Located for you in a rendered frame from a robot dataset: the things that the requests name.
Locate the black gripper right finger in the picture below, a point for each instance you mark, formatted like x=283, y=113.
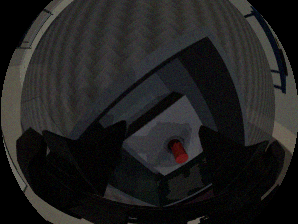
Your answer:
x=226, y=159

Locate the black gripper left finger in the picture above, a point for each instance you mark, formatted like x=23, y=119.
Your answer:
x=94, y=156

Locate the red peg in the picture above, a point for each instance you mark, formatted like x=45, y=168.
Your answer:
x=179, y=152

